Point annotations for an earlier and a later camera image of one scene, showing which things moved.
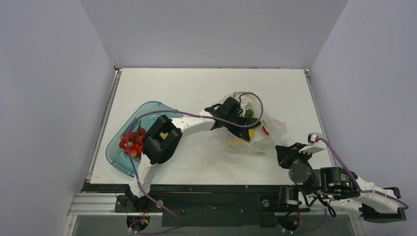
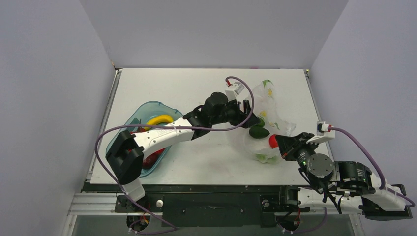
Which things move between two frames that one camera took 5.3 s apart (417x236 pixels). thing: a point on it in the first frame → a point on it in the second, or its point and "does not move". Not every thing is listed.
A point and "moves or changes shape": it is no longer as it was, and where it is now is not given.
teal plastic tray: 143,114 does not move
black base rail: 253,205 does not move
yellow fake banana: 238,141 moves or changes shape
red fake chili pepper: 265,131 → 273,141
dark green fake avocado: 249,112 moves or changes shape
